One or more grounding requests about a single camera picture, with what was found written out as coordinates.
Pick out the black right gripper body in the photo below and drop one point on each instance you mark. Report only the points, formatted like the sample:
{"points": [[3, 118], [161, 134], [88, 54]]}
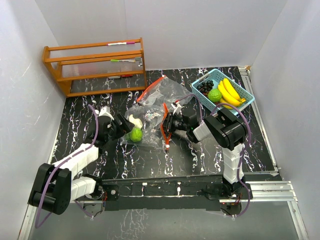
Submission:
{"points": [[173, 123]]}

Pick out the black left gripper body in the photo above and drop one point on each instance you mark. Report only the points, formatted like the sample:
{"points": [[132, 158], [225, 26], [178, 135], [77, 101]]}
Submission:
{"points": [[116, 132]]}

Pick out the white fake garlic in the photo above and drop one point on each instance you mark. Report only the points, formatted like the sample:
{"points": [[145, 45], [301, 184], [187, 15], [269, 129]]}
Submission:
{"points": [[136, 121]]}

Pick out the green fake lime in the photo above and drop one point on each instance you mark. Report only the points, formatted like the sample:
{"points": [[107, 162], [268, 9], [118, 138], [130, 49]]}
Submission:
{"points": [[136, 135], [214, 95]]}

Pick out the clear bag with green food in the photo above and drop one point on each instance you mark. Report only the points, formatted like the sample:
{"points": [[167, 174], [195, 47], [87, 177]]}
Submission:
{"points": [[152, 117]]}

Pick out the clear zip bag red seal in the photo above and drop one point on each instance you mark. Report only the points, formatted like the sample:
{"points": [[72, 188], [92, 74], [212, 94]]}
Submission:
{"points": [[165, 91]]}

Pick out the dark fake grape bunch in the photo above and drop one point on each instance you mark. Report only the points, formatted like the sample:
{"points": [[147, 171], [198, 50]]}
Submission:
{"points": [[205, 87]]}

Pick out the yellow fake banana bunch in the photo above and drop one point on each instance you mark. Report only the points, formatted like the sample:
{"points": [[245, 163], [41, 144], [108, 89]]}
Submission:
{"points": [[229, 94]]}

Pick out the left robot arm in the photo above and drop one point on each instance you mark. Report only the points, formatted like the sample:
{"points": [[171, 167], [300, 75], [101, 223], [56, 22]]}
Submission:
{"points": [[67, 170]]}

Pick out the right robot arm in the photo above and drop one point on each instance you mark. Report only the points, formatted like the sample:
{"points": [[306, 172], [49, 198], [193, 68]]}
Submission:
{"points": [[230, 133]]}

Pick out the light blue plastic basket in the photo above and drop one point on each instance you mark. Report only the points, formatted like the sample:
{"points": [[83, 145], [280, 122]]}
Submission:
{"points": [[215, 87]]}

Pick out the orange wooden rack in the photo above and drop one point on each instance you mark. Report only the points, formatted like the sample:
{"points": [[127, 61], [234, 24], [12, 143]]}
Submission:
{"points": [[111, 59]]}

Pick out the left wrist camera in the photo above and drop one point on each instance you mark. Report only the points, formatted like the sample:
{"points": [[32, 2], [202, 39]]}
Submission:
{"points": [[105, 111]]}

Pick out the aluminium frame rail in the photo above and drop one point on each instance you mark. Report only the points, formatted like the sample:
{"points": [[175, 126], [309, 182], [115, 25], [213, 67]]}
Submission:
{"points": [[257, 191]]}

